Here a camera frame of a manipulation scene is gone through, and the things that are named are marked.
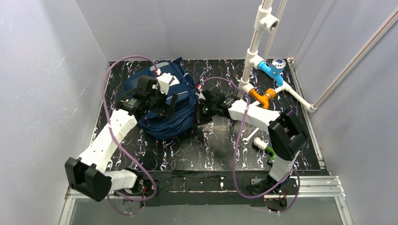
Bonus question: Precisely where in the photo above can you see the navy blue student backpack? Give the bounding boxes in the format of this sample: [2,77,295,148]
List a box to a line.
[119,58,198,140]

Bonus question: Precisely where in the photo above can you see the white pole with red stripe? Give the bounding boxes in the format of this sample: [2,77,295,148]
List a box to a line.
[308,7,398,113]

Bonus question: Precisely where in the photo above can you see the orange plastic tap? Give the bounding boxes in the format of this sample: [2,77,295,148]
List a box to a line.
[249,88,277,109]

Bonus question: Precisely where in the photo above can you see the thin white rear pole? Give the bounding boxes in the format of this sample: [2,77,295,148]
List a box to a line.
[263,0,288,60]

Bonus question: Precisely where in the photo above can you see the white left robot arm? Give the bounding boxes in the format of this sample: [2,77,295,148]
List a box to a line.
[65,73,179,202]

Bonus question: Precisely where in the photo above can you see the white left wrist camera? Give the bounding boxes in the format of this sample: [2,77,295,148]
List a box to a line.
[156,73,180,95]

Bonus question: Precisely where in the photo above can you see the blue plastic tap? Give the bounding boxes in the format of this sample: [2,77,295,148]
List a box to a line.
[257,59,286,87]

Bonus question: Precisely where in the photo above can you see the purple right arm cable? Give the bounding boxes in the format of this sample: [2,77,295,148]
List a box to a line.
[198,77,300,214]

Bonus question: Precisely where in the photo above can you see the white PVC pipe frame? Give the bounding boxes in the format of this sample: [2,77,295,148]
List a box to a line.
[238,0,311,112]

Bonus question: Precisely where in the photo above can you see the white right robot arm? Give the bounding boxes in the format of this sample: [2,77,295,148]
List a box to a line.
[194,87,308,192]

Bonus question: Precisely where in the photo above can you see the green white plastic tap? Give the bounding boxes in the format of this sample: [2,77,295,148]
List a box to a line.
[253,137,276,165]

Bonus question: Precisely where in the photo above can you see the silver wrench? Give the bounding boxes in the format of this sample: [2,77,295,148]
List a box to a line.
[242,127,259,145]

